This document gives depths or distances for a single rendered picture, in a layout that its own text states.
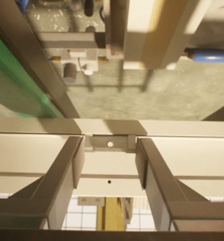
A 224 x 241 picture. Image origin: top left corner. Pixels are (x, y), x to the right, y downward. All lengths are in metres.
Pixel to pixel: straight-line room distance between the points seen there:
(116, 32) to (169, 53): 0.15
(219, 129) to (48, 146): 0.17
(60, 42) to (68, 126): 0.39
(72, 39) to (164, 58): 0.27
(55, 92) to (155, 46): 0.23
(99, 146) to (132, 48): 0.22
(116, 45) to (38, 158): 0.36
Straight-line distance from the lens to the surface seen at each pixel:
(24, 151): 0.19
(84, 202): 6.54
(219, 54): 0.47
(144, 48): 0.34
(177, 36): 0.33
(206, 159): 0.20
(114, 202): 6.56
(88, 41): 0.52
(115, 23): 0.43
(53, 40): 0.54
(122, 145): 0.16
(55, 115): 0.17
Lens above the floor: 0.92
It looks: 18 degrees down
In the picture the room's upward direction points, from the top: 179 degrees counter-clockwise
